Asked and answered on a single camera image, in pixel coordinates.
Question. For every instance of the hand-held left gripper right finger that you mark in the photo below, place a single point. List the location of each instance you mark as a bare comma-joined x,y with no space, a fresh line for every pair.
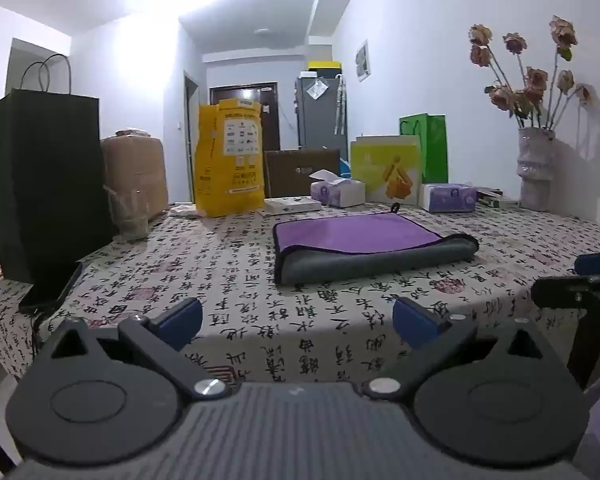
414,319

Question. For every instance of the purple and white tissue box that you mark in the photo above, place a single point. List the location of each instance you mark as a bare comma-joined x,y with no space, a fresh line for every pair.
447,198
341,194

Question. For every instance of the green gift bag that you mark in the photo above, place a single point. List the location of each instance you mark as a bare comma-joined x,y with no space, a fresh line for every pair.
436,150

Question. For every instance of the dried rose bouquet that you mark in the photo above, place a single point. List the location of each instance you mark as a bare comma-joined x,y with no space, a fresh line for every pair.
535,80

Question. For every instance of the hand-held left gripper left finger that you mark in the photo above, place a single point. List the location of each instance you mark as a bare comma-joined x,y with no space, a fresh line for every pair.
182,320

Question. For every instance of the white ceramic vase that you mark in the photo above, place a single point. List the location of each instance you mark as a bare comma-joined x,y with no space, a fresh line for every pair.
535,175

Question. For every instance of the purple and grey towel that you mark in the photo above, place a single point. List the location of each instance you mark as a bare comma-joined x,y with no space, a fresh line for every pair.
355,235

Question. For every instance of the yellow box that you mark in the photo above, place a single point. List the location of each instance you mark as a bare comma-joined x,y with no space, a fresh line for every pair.
325,66

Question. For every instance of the grey refrigerator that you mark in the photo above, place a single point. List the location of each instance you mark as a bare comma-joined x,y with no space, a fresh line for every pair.
320,125

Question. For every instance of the calligraphy printed tablecloth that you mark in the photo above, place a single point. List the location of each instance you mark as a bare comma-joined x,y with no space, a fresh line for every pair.
230,270

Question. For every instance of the black phone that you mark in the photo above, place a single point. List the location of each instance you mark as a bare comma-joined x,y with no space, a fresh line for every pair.
50,290

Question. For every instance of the brown cardboard box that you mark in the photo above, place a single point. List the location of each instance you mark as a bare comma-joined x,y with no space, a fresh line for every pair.
290,175

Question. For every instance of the brown wrapped package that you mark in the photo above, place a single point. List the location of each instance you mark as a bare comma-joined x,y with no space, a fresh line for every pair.
135,165

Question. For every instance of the white crumpled paper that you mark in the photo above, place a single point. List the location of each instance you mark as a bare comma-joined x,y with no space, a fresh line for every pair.
185,210

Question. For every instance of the black paper bag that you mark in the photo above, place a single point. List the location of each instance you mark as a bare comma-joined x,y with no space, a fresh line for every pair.
45,170

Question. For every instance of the flat white box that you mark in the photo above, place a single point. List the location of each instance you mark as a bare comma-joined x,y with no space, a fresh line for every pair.
292,205

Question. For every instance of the yellow printed bag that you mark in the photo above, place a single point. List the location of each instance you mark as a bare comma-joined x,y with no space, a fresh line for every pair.
230,160

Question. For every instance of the yellow-green gift bag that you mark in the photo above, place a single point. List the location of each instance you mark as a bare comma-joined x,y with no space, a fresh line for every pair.
385,170

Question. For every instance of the clear plastic cup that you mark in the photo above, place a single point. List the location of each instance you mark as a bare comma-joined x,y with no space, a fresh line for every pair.
130,220

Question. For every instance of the dark brown door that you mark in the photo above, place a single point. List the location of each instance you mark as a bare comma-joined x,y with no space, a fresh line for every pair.
270,130

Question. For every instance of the flat green box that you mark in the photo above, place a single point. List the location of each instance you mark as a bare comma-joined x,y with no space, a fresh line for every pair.
502,203

